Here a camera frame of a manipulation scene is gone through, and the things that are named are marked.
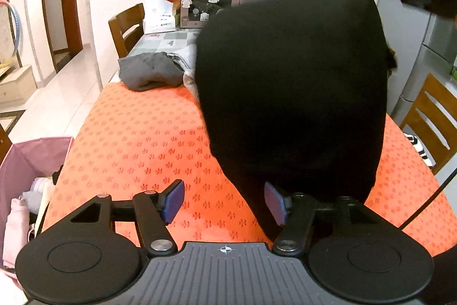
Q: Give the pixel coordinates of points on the orange patterned tablecloth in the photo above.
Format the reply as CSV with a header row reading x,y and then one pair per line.
x,y
136,141

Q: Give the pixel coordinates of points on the pink fabric laundry basket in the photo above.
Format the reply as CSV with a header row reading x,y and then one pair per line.
x,y
23,163

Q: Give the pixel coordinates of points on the light grey crumpled garment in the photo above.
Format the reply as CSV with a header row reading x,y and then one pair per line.
x,y
185,58

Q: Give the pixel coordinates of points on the black white striped cloth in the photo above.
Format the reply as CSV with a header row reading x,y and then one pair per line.
x,y
418,147

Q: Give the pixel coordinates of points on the dark grey folded garment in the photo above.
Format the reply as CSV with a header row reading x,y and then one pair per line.
x,y
147,71

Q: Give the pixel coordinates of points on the wooden chair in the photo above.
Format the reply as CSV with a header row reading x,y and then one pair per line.
x,y
432,117
127,29

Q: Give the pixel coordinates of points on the right wooden chair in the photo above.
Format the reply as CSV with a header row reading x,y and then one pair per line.
x,y
432,117

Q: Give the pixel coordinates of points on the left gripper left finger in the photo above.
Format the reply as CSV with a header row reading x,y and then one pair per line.
x,y
150,211

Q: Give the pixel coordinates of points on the left wooden chair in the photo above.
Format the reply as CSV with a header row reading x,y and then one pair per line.
x,y
127,29

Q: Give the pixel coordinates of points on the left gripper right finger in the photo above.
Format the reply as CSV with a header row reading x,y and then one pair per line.
x,y
305,221

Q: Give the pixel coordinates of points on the black garment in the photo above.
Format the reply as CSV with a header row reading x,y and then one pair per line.
x,y
293,94

